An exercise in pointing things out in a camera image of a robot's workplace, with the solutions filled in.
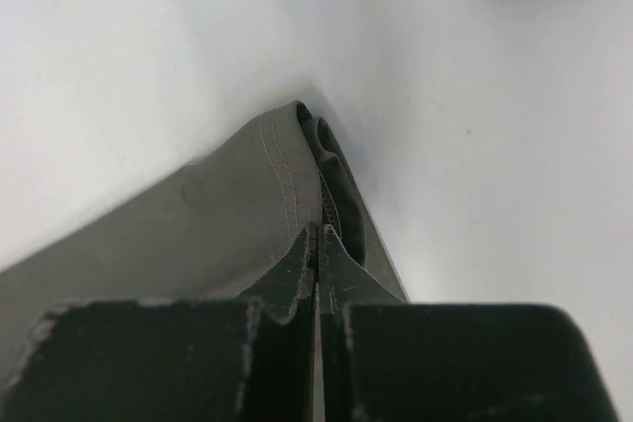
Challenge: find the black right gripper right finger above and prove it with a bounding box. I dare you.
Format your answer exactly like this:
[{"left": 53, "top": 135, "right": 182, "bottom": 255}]
[{"left": 318, "top": 225, "right": 617, "bottom": 421}]

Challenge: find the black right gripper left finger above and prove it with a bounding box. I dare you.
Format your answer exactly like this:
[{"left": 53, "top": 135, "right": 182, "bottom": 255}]
[{"left": 1, "top": 225, "right": 314, "bottom": 421}]

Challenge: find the grey t-shirt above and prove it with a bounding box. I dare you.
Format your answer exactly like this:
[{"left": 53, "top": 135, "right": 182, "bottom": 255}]
[{"left": 1, "top": 102, "right": 405, "bottom": 374}]

